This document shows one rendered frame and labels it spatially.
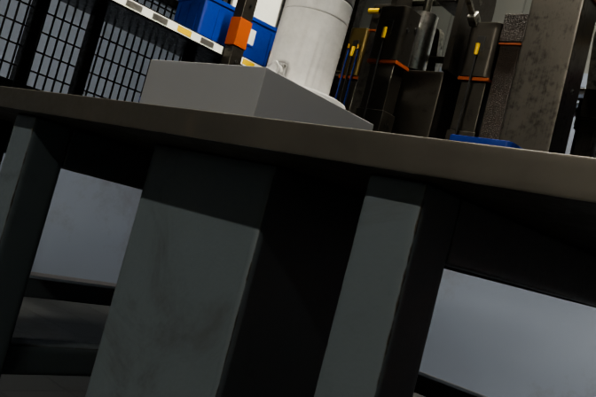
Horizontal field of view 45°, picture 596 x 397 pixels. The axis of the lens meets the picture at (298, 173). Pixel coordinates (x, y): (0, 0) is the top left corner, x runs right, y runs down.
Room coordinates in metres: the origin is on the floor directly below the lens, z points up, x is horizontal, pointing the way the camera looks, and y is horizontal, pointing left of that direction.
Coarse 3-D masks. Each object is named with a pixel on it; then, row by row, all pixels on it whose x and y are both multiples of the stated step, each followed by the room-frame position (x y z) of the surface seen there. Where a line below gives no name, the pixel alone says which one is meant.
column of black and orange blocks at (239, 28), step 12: (240, 0) 2.00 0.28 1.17; (252, 0) 2.01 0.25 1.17; (240, 12) 2.00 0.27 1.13; (252, 12) 2.02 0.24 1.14; (240, 24) 1.99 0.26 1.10; (252, 24) 2.02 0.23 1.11; (228, 36) 2.01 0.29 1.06; (240, 36) 2.00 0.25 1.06; (228, 48) 2.00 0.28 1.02; (240, 48) 2.01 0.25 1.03; (228, 60) 1.99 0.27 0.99; (240, 60) 2.02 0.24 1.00
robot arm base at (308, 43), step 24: (288, 0) 1.24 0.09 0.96; (312, 0) 1.21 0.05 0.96; (336, 0) 1.21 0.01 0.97; (288, 24) 1.22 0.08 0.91; (312, 24) 1.20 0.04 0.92; (336, 24) 1.22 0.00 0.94; (288, 48) 1.21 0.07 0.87; (312, 48) 1.21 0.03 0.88; (336, 48) 1.23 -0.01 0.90; (288, 72) 1.21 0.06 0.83; (312, 72) 1.21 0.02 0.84
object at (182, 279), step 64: (192, 192) 1.16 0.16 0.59; (256, 192) 1.07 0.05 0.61; (320, 192) 1.13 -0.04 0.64; (128, 256) 1.24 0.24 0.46; (192, 256) 1.14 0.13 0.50; (256, 256) 1.06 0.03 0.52; (320, 256) 1.16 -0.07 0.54; (128, 320) 1.21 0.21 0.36; (192, 320) 1.11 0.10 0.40; (256, 320) 1.08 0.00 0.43; (320, 320) 1.19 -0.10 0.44; (128, 384) 1.18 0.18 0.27; (192, 384) 1.09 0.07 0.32; (256, 384) 1.11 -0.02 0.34
